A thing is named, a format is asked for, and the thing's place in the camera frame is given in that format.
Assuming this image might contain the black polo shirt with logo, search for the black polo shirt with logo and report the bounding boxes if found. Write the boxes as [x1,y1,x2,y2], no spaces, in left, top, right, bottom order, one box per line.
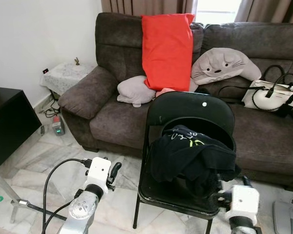
[149,125,241,198]

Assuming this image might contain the grey floor fan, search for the grey floor fan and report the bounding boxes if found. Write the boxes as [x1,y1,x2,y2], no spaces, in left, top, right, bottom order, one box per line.
[272,193,293,234]

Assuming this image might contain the dark brown fabric sofa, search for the dark brown fabric sofa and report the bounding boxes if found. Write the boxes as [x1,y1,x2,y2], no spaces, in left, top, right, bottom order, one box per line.
[59,12,293,188]

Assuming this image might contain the grey power strip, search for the grey power strip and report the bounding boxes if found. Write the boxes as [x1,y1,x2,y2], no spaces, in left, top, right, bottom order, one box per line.
[51,116,65,136]

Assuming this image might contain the plain grey plush cushion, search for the plain grey plush cushion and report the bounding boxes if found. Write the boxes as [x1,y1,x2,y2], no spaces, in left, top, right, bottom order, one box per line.
[117,76,157,108]

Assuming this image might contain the black folding chair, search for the black folding chair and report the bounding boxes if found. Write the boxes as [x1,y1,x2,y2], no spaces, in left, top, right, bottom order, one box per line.
[132,91,237,234]

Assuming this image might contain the side table white lace cloth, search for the side table white lace cloth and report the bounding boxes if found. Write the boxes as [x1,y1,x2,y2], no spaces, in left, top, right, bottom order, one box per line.
[41,61,96,96]

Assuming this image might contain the black television console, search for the black television console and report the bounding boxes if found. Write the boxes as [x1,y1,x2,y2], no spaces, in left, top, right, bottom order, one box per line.
[0,87,42,169]

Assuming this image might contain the red pillow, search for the red pillow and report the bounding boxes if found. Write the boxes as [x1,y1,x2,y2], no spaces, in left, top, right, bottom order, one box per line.
[142,13,195,92]

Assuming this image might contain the grey cat face cushion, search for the grey cat face cushion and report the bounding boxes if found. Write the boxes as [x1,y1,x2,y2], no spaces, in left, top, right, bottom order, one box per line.
[190,47,262,86]

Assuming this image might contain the brown curtain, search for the brown curtain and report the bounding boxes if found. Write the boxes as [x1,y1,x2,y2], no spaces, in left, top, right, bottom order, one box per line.
[102,0,198,15]
[234,0,293,24]

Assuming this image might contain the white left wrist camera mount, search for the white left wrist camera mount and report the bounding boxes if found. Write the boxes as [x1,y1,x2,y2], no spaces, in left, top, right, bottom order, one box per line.
[84,156,113,195]

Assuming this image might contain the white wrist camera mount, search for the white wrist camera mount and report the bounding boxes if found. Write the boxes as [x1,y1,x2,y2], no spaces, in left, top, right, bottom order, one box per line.
[226,185,260,224]
[84,156,113,195]

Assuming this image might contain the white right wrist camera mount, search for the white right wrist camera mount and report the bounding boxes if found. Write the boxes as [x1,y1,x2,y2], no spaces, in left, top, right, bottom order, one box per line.
[226,185,260,224]

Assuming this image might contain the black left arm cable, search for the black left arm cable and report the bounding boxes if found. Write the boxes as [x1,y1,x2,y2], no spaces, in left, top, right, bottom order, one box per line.
[42,157,93,234]

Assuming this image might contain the silver clothes rack end frame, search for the silver clothes rack end frame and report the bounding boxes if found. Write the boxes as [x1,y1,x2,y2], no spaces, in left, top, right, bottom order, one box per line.
[0,165,57,224]

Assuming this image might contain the white handbag black handles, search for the white handbag black handles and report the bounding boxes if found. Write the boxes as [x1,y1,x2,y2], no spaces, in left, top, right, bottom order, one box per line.
[217,65,293,117]

